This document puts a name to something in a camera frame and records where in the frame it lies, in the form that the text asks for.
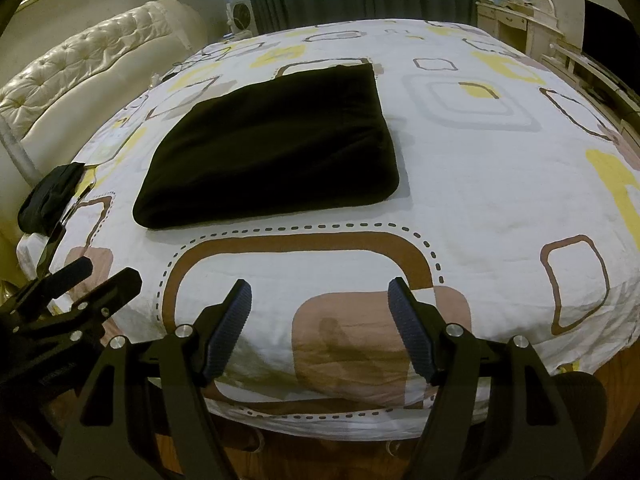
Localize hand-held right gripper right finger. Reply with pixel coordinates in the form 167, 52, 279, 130
387, 276, 609, 480

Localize small white fan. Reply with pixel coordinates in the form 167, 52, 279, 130
227, 2, 257, 37

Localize black television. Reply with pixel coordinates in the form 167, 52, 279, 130
582, 0, 640, 80

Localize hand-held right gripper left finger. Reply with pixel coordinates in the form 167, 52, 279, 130
55, 278, 253, 480

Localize black pants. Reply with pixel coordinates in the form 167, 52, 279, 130
132, 60, 402, 231

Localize bed with patterned sheet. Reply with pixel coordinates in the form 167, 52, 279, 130
15, 17, 640, 429

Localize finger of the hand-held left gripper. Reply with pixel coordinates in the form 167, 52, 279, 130
46, 267, 144, 332
19, 256, 95, 312

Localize cream tufted leather headboard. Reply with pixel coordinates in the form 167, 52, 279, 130
0, 0, 209, 241

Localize dark cloth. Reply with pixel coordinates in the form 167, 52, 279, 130
17, 161, 87, 235

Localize white vanity dresser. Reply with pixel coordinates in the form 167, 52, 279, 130
475, 0, 567, 62

